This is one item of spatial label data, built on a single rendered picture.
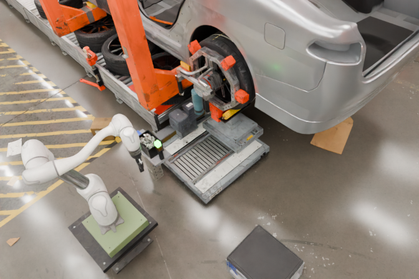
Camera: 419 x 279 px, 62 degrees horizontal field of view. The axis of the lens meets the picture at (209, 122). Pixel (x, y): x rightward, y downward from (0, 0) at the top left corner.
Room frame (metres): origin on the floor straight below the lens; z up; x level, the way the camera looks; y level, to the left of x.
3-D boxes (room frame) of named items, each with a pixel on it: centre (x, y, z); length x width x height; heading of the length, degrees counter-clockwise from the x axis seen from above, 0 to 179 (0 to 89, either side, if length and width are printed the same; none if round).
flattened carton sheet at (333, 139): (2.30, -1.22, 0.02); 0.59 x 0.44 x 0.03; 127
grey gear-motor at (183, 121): (2.50, 0.18, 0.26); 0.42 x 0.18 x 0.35; 127
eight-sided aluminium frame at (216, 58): (2.31, -0.08, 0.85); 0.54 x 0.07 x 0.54; 37
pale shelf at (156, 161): (2.02, 0.55, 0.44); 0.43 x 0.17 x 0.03; 37
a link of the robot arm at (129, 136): (1.56, 0.52, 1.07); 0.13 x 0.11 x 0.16; 26
